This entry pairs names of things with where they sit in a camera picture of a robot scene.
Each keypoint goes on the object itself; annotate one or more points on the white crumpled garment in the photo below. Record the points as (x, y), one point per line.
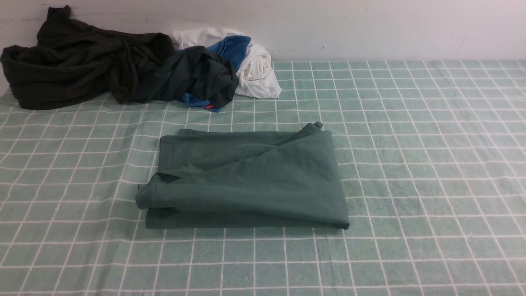
(256, 76)

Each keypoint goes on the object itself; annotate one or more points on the green long sleeve shirt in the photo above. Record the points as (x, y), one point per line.
(246, 179)

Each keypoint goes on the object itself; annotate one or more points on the blue crumpled garment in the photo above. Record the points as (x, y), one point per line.
(232, 48)

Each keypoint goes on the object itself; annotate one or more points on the dark brown crumpled garment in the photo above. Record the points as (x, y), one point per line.
(73, 62)

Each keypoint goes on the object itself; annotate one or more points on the green checkered tablecloth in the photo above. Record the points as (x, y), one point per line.
(432, 156)

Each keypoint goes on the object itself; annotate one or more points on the dark green crumpled garment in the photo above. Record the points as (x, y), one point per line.
(195, 71)

